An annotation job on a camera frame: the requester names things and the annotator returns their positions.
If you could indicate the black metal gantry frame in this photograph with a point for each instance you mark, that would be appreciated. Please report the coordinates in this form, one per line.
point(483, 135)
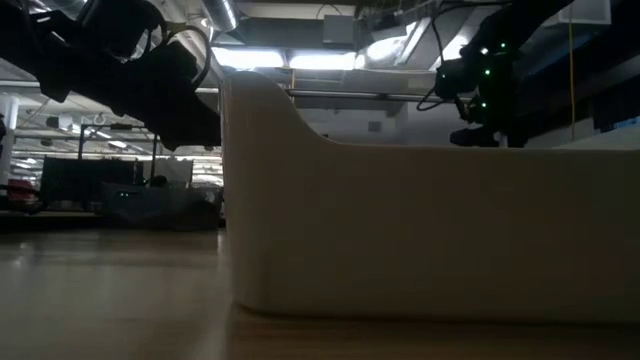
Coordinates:
point(81, 150)

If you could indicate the small spiral air duct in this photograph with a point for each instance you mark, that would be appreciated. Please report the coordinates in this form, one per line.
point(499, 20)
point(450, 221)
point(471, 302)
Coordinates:
point(220, 12)

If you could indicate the red background item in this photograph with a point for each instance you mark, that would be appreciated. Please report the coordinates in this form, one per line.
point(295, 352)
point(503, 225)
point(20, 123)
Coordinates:
point(20, 195)

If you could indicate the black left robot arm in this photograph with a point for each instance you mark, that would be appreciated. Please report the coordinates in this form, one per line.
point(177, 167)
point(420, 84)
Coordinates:
point(30, 40)

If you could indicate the black background panel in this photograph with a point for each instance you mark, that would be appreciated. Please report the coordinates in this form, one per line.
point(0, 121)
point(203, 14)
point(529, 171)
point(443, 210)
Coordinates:
point(75, 180)

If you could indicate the grey ceiling box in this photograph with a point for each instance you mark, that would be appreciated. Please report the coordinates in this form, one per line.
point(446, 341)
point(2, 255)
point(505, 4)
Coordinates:
point(339, 30)

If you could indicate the white building column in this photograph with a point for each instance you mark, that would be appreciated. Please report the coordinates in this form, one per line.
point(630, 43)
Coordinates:
point(6, 140)

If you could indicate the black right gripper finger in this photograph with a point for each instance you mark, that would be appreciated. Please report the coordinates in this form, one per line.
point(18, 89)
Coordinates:
point(472, 137)

